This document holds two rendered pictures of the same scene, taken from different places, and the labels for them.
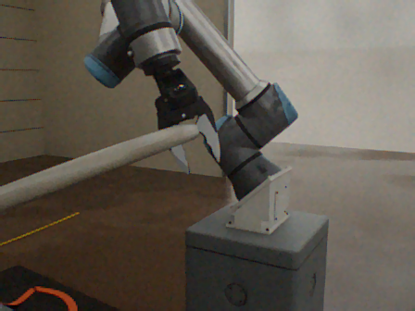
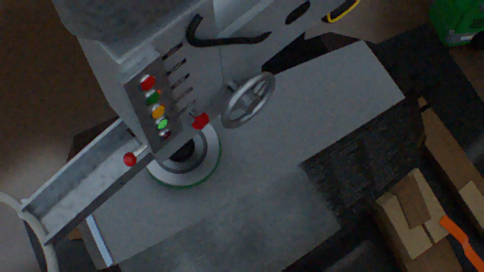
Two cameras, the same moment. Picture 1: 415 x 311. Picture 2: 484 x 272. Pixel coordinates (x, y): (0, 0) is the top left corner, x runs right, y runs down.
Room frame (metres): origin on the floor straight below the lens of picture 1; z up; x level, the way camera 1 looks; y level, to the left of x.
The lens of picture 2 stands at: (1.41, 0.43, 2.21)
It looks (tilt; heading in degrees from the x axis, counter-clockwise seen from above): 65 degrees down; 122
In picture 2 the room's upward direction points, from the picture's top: 5 degrees counter-clockwise
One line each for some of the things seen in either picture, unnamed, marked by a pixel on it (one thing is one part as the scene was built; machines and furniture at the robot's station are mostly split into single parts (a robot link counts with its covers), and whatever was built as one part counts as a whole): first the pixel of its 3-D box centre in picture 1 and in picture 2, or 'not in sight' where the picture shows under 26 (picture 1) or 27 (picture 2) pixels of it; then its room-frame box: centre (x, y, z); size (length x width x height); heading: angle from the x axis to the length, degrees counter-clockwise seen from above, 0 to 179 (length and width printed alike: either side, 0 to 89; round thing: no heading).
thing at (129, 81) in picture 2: not in sight; (152, 106); (1.04, 0.74, 1.38); 0.08 x 0.03 x 0.28; 70
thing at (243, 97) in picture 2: not in sight; (237, 90); (1.11, 0.92, 1.20); 0.15 x 0.10 x 0.15; 70
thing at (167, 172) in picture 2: not in sight; (180, 148); (0.95, 0.85, 0.88); 0.21 x 0.21 x 0.01
